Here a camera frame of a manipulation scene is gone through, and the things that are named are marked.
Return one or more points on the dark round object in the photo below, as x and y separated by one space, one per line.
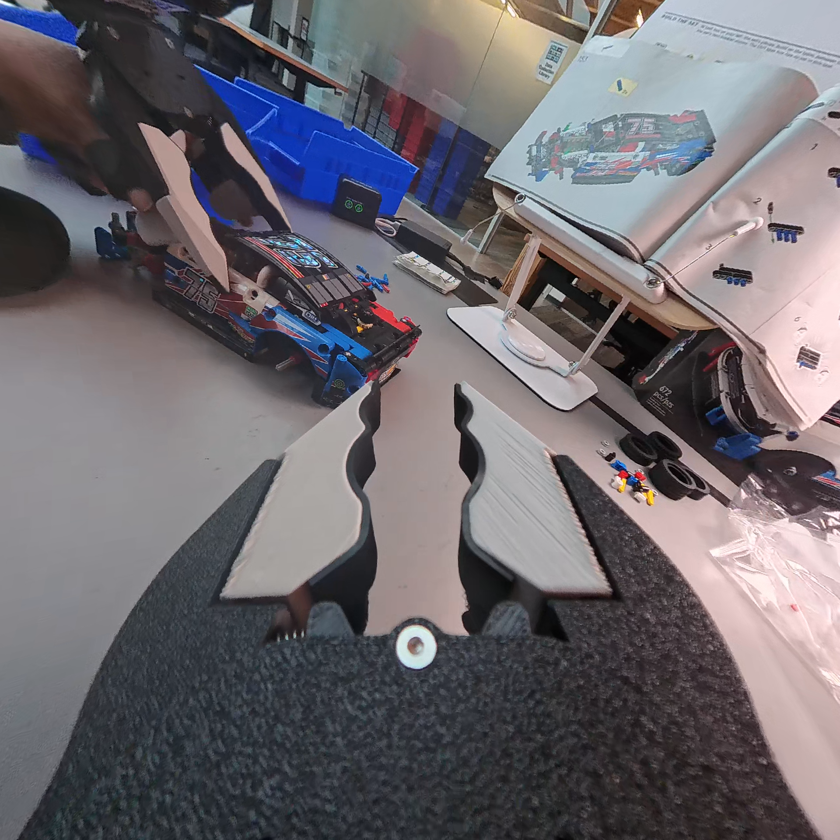
26 243

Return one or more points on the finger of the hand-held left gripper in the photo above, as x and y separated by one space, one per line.
193 229
253 177

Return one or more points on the pile of blue pins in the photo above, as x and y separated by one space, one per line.
373 281

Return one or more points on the black charger with green lights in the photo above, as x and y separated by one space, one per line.
358 197

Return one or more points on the white printed paper sheet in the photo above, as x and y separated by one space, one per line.
754 33

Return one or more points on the pile of small coloured bricks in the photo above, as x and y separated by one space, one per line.
633 479

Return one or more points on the small folded sticker sheet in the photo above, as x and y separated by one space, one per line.
426 269

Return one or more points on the long wooden table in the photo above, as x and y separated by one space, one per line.
289 56

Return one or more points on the white book stand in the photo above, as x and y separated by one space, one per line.
492 328

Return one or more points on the toy car instruction booklet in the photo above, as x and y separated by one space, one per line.
623 203

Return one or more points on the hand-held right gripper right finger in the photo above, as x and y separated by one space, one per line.
531 525

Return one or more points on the small black toy tyre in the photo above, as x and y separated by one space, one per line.
673 479
699 487
666 445
638 448

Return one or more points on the black power adapter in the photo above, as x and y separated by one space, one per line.
423 239

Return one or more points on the person's left hand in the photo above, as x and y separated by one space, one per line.
46 92

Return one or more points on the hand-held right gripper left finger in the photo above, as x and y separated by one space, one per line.
295 525

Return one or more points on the clear plastic bag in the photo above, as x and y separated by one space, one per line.
781 571

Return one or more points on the black toy set box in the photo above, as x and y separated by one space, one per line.
676 394

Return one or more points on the white wall sign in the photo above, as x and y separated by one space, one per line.
556 60

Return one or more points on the stack of coloured crates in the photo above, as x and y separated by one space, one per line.
426 131

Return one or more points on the blue and red toy car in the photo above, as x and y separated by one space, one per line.
282 315

